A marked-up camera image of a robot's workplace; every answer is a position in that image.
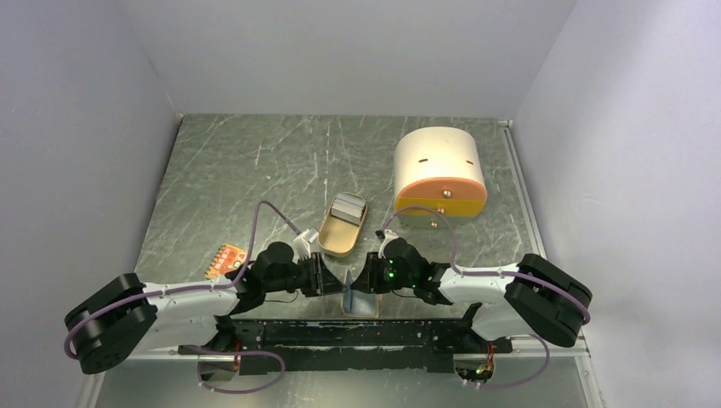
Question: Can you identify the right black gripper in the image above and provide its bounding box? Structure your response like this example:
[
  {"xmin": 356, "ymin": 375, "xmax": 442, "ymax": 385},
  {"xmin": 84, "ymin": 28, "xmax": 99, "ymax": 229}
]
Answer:
[{"xmin": 352, "ymin": 251, "xmax": 416, "ymax": 294}]

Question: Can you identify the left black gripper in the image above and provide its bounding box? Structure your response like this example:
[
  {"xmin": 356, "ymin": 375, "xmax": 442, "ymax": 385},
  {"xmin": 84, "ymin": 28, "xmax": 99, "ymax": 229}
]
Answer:
[{"xmin": 264, "ymin": 252, "xmax": 348, "ymax": 297}]

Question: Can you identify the tan card holder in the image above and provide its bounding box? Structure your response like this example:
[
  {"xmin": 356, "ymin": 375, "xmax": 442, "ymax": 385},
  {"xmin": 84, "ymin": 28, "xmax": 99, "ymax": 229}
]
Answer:
[{"xmin": 340, "ymin": 269, "xmax": 380, "ymax": 319}]

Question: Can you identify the tan oval tray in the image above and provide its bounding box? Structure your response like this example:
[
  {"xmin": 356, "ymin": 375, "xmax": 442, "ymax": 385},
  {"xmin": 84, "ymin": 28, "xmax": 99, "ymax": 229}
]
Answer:
[{"xmin": 318, "ymin": 193, "xmax": 368, "ymax": 258}]

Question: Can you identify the grey credit card stack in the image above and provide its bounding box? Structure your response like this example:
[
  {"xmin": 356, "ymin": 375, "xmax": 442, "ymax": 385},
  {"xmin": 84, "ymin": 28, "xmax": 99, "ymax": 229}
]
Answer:
[{"xmin": 330, "ymin": 193, "xmax": 366, "ymax": 225}]

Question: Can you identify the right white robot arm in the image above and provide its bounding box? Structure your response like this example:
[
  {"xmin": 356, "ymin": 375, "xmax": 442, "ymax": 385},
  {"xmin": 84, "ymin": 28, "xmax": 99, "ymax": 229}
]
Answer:
[{"xmin": 351, "ymin": 237, "xmax": 593, "ymax": 352}]

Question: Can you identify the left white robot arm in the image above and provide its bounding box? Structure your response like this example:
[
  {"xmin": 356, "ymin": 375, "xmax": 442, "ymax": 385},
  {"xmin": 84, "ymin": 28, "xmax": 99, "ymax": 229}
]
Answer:
[{"xmin": 64, "ymin": 242, "xmax": 345, "ymax": 375}]

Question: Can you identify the orange patterned card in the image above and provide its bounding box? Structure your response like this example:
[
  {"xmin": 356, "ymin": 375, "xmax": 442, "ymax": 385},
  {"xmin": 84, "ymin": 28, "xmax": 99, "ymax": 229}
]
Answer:
[{"xmin": 204, "ymin": 243, "xmax": 247, "ymax": 279}]

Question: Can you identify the cream orange drawer box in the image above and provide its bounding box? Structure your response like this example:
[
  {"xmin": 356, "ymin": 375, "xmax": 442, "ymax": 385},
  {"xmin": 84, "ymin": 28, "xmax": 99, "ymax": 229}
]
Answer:
[{"xmin": 394, "ymin": 127, "xmax": 488, "ymax": 229}]

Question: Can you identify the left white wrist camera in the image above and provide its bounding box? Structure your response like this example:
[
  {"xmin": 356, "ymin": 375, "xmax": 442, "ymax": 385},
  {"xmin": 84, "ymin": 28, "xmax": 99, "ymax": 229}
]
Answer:
[{"xmin": 292, "ymin": 227, "xmax": 320, "ymax": 260}]

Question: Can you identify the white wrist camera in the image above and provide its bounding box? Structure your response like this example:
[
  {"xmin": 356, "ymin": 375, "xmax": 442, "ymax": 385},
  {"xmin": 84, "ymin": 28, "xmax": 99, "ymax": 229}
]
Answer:
[
  {"xmin": 375, "ymin": 229, "xmax": 399, "ymax": 258},
  {"xmin": 292, "ymin": 227, "xmax": 320, "ymax": 260}
]

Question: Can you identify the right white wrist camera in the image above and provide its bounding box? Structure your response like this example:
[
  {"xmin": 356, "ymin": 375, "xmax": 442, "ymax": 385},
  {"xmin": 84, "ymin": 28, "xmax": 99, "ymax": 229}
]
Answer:
[{"xmin": 375, "ymin": 229, "xmax": 399, "ymax": 258}]

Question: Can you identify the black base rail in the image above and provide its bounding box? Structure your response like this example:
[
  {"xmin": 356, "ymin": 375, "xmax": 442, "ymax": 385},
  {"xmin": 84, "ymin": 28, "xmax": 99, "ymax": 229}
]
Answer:
[{"xmin": 201, "ymin": 315, "xmax": 513, "ymax": 373}]

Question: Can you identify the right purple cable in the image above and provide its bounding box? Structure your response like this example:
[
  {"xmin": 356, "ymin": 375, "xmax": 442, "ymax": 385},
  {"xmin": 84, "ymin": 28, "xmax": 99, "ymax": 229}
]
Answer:
[{"xmin": 382, "ymin": 207, "xmax": 593, "ymax": 391}]

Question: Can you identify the purple cable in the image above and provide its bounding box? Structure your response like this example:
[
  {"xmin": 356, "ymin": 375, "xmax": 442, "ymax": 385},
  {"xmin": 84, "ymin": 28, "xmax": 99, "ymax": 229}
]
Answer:
[
  {"xmin": 63, "ymin": 201, "xmax": 303, "ymax": 395},
  {"xmin": 382, "ymin": 207, "xmax": 593, "ymax": 391}
]

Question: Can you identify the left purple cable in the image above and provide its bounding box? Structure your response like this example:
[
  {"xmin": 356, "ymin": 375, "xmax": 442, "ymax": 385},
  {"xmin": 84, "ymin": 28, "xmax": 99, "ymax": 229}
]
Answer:
[{"xmin": 63, "ymin": 201, "xmax": 303, "ymax": 395}]

